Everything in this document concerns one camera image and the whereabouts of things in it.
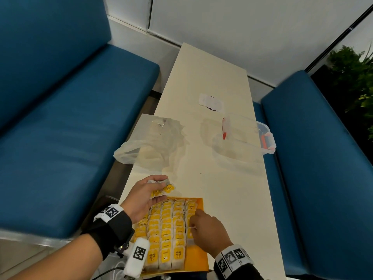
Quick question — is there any green leafy plant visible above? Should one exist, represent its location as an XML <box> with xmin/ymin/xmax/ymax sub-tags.
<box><xmin>328</xmin><ymin>45</ymin><xmax>373</xmax><ymax>137</ymax></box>

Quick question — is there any yellow tray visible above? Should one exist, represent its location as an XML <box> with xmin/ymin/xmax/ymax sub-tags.
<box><xmin>132</xmin><ymin>196</ymin><xmax>210</xmax><ymax>273</ymax></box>

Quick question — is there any clear plastic bag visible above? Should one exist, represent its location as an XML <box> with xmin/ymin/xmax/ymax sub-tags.
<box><xmin>113</xmin><ymin>113</ymin><xmax>186</xmax><ymax>172</ymax></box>

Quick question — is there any row of tea bags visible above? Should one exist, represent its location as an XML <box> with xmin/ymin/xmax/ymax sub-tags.
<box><xmin>134</xmin><ymin>198</ymin><xmax>199</xmax><ymax>271</ymax></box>

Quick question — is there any person's right hand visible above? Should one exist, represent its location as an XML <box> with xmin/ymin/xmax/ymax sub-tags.
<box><xmin>189</xmin><ymin>209</ymin><xmax>234</xmax><ymax>259</ymax></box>

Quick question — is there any person's left forearm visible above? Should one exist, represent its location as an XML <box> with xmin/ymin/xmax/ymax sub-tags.
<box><xmin>7</xmin><ymin>211</ymin><xmax>133</xmax><ymax>280</ymax></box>

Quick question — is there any clear box with red latches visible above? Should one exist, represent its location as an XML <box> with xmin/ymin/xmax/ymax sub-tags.
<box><xmin>213</xmin><ymin>113</ymin><xmax>277</xmax><ymax>164</ymax></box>

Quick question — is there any person's left hand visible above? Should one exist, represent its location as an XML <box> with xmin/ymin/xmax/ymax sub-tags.
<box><xmin>120</xmin><ymin>175</ymin><xmax>169</xmax><ymax>224</ymax></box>

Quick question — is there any blue sofa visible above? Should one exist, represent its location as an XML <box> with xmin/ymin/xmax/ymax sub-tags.
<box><xmin>0</xmin><ymin>0</ymin><xmax>160</xmax><ymax>240</ymax></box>
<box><xmin>253</xmin><ymin>70</ymin><xmax>373</xmax><ymax>277</ymax></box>

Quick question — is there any person's right forearm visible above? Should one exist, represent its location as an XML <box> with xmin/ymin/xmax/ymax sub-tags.
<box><xmin>213</xmin><ymin>258</ymin><xmax>264</xmax><ymax>280</ymax></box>

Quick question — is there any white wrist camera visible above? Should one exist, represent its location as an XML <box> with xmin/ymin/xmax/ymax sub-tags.
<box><xmin>122</xmin><ymin>237</ymin><xmax>151</xmax><ymax>277</ymax></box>

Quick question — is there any white paper patch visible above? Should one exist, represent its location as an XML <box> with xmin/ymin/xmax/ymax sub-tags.
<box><xmin>199</xmin><ymin>93</ymin><xmax>225</xmax><ymax>112</ymax></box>

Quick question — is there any black camera cable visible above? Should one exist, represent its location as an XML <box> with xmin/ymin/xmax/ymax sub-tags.
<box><xmin>92</xmin><ymin>266</ymin><xmax>124</xmax><ymax>280</ymax></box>

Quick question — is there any bunch of tea bags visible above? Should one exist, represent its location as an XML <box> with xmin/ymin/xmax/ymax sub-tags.
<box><xmin>147</xmin><ymin>177</ymin><xmax>175</xmax><ymax>199</ymax></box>

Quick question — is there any black metal pole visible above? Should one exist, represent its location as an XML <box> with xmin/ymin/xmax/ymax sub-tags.
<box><xmin>304</xmin><ymin>4</ymin><xmax>373</xmax><ymax>73</ymax></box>

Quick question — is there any white marker wristband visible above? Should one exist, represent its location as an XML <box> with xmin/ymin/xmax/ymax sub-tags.
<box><xmin>215</xmin><ymin>244</ymin><xmax>254</xmax><ymax>273</ymax></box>
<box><xmin>94</xmin><ymin>203</ymin><xmax>124</xmax><ymax>224</ymax></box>

